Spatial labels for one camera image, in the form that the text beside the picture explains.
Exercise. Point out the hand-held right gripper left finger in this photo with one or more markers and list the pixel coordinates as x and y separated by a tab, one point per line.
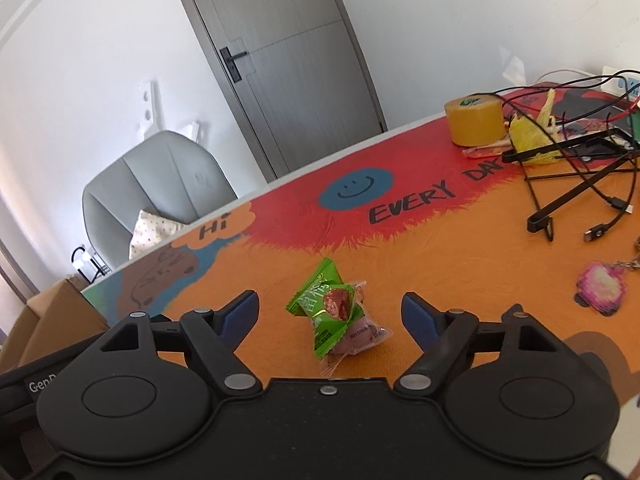
240	317

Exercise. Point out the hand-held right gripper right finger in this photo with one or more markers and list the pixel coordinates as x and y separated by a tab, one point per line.
420	317

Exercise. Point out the pinkish purple snack packet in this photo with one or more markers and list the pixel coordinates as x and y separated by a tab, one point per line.
360	340

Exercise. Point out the green candy packet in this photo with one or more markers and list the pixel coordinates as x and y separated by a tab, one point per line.
312	305

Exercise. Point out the cardboard box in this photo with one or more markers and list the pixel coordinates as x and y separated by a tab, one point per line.
50	320

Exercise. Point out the colourful printed table mat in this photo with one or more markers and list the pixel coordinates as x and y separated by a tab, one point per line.
450	260

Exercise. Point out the dotted pillow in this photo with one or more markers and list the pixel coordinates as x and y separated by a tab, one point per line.
150	232

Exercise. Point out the grey chair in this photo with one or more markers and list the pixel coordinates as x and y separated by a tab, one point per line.
165	170

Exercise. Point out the clear red wrapper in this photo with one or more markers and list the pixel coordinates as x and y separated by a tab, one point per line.
487	151

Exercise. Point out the yellow tape roll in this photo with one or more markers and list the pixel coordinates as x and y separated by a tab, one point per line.
475	122

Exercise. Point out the yellow crumpled wrapper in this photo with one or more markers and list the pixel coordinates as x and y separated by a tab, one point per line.
527	137

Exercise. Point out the grey door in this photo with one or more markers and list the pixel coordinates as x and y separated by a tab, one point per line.
300	85

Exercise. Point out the white power strip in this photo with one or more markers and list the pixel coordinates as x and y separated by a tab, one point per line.
620	81

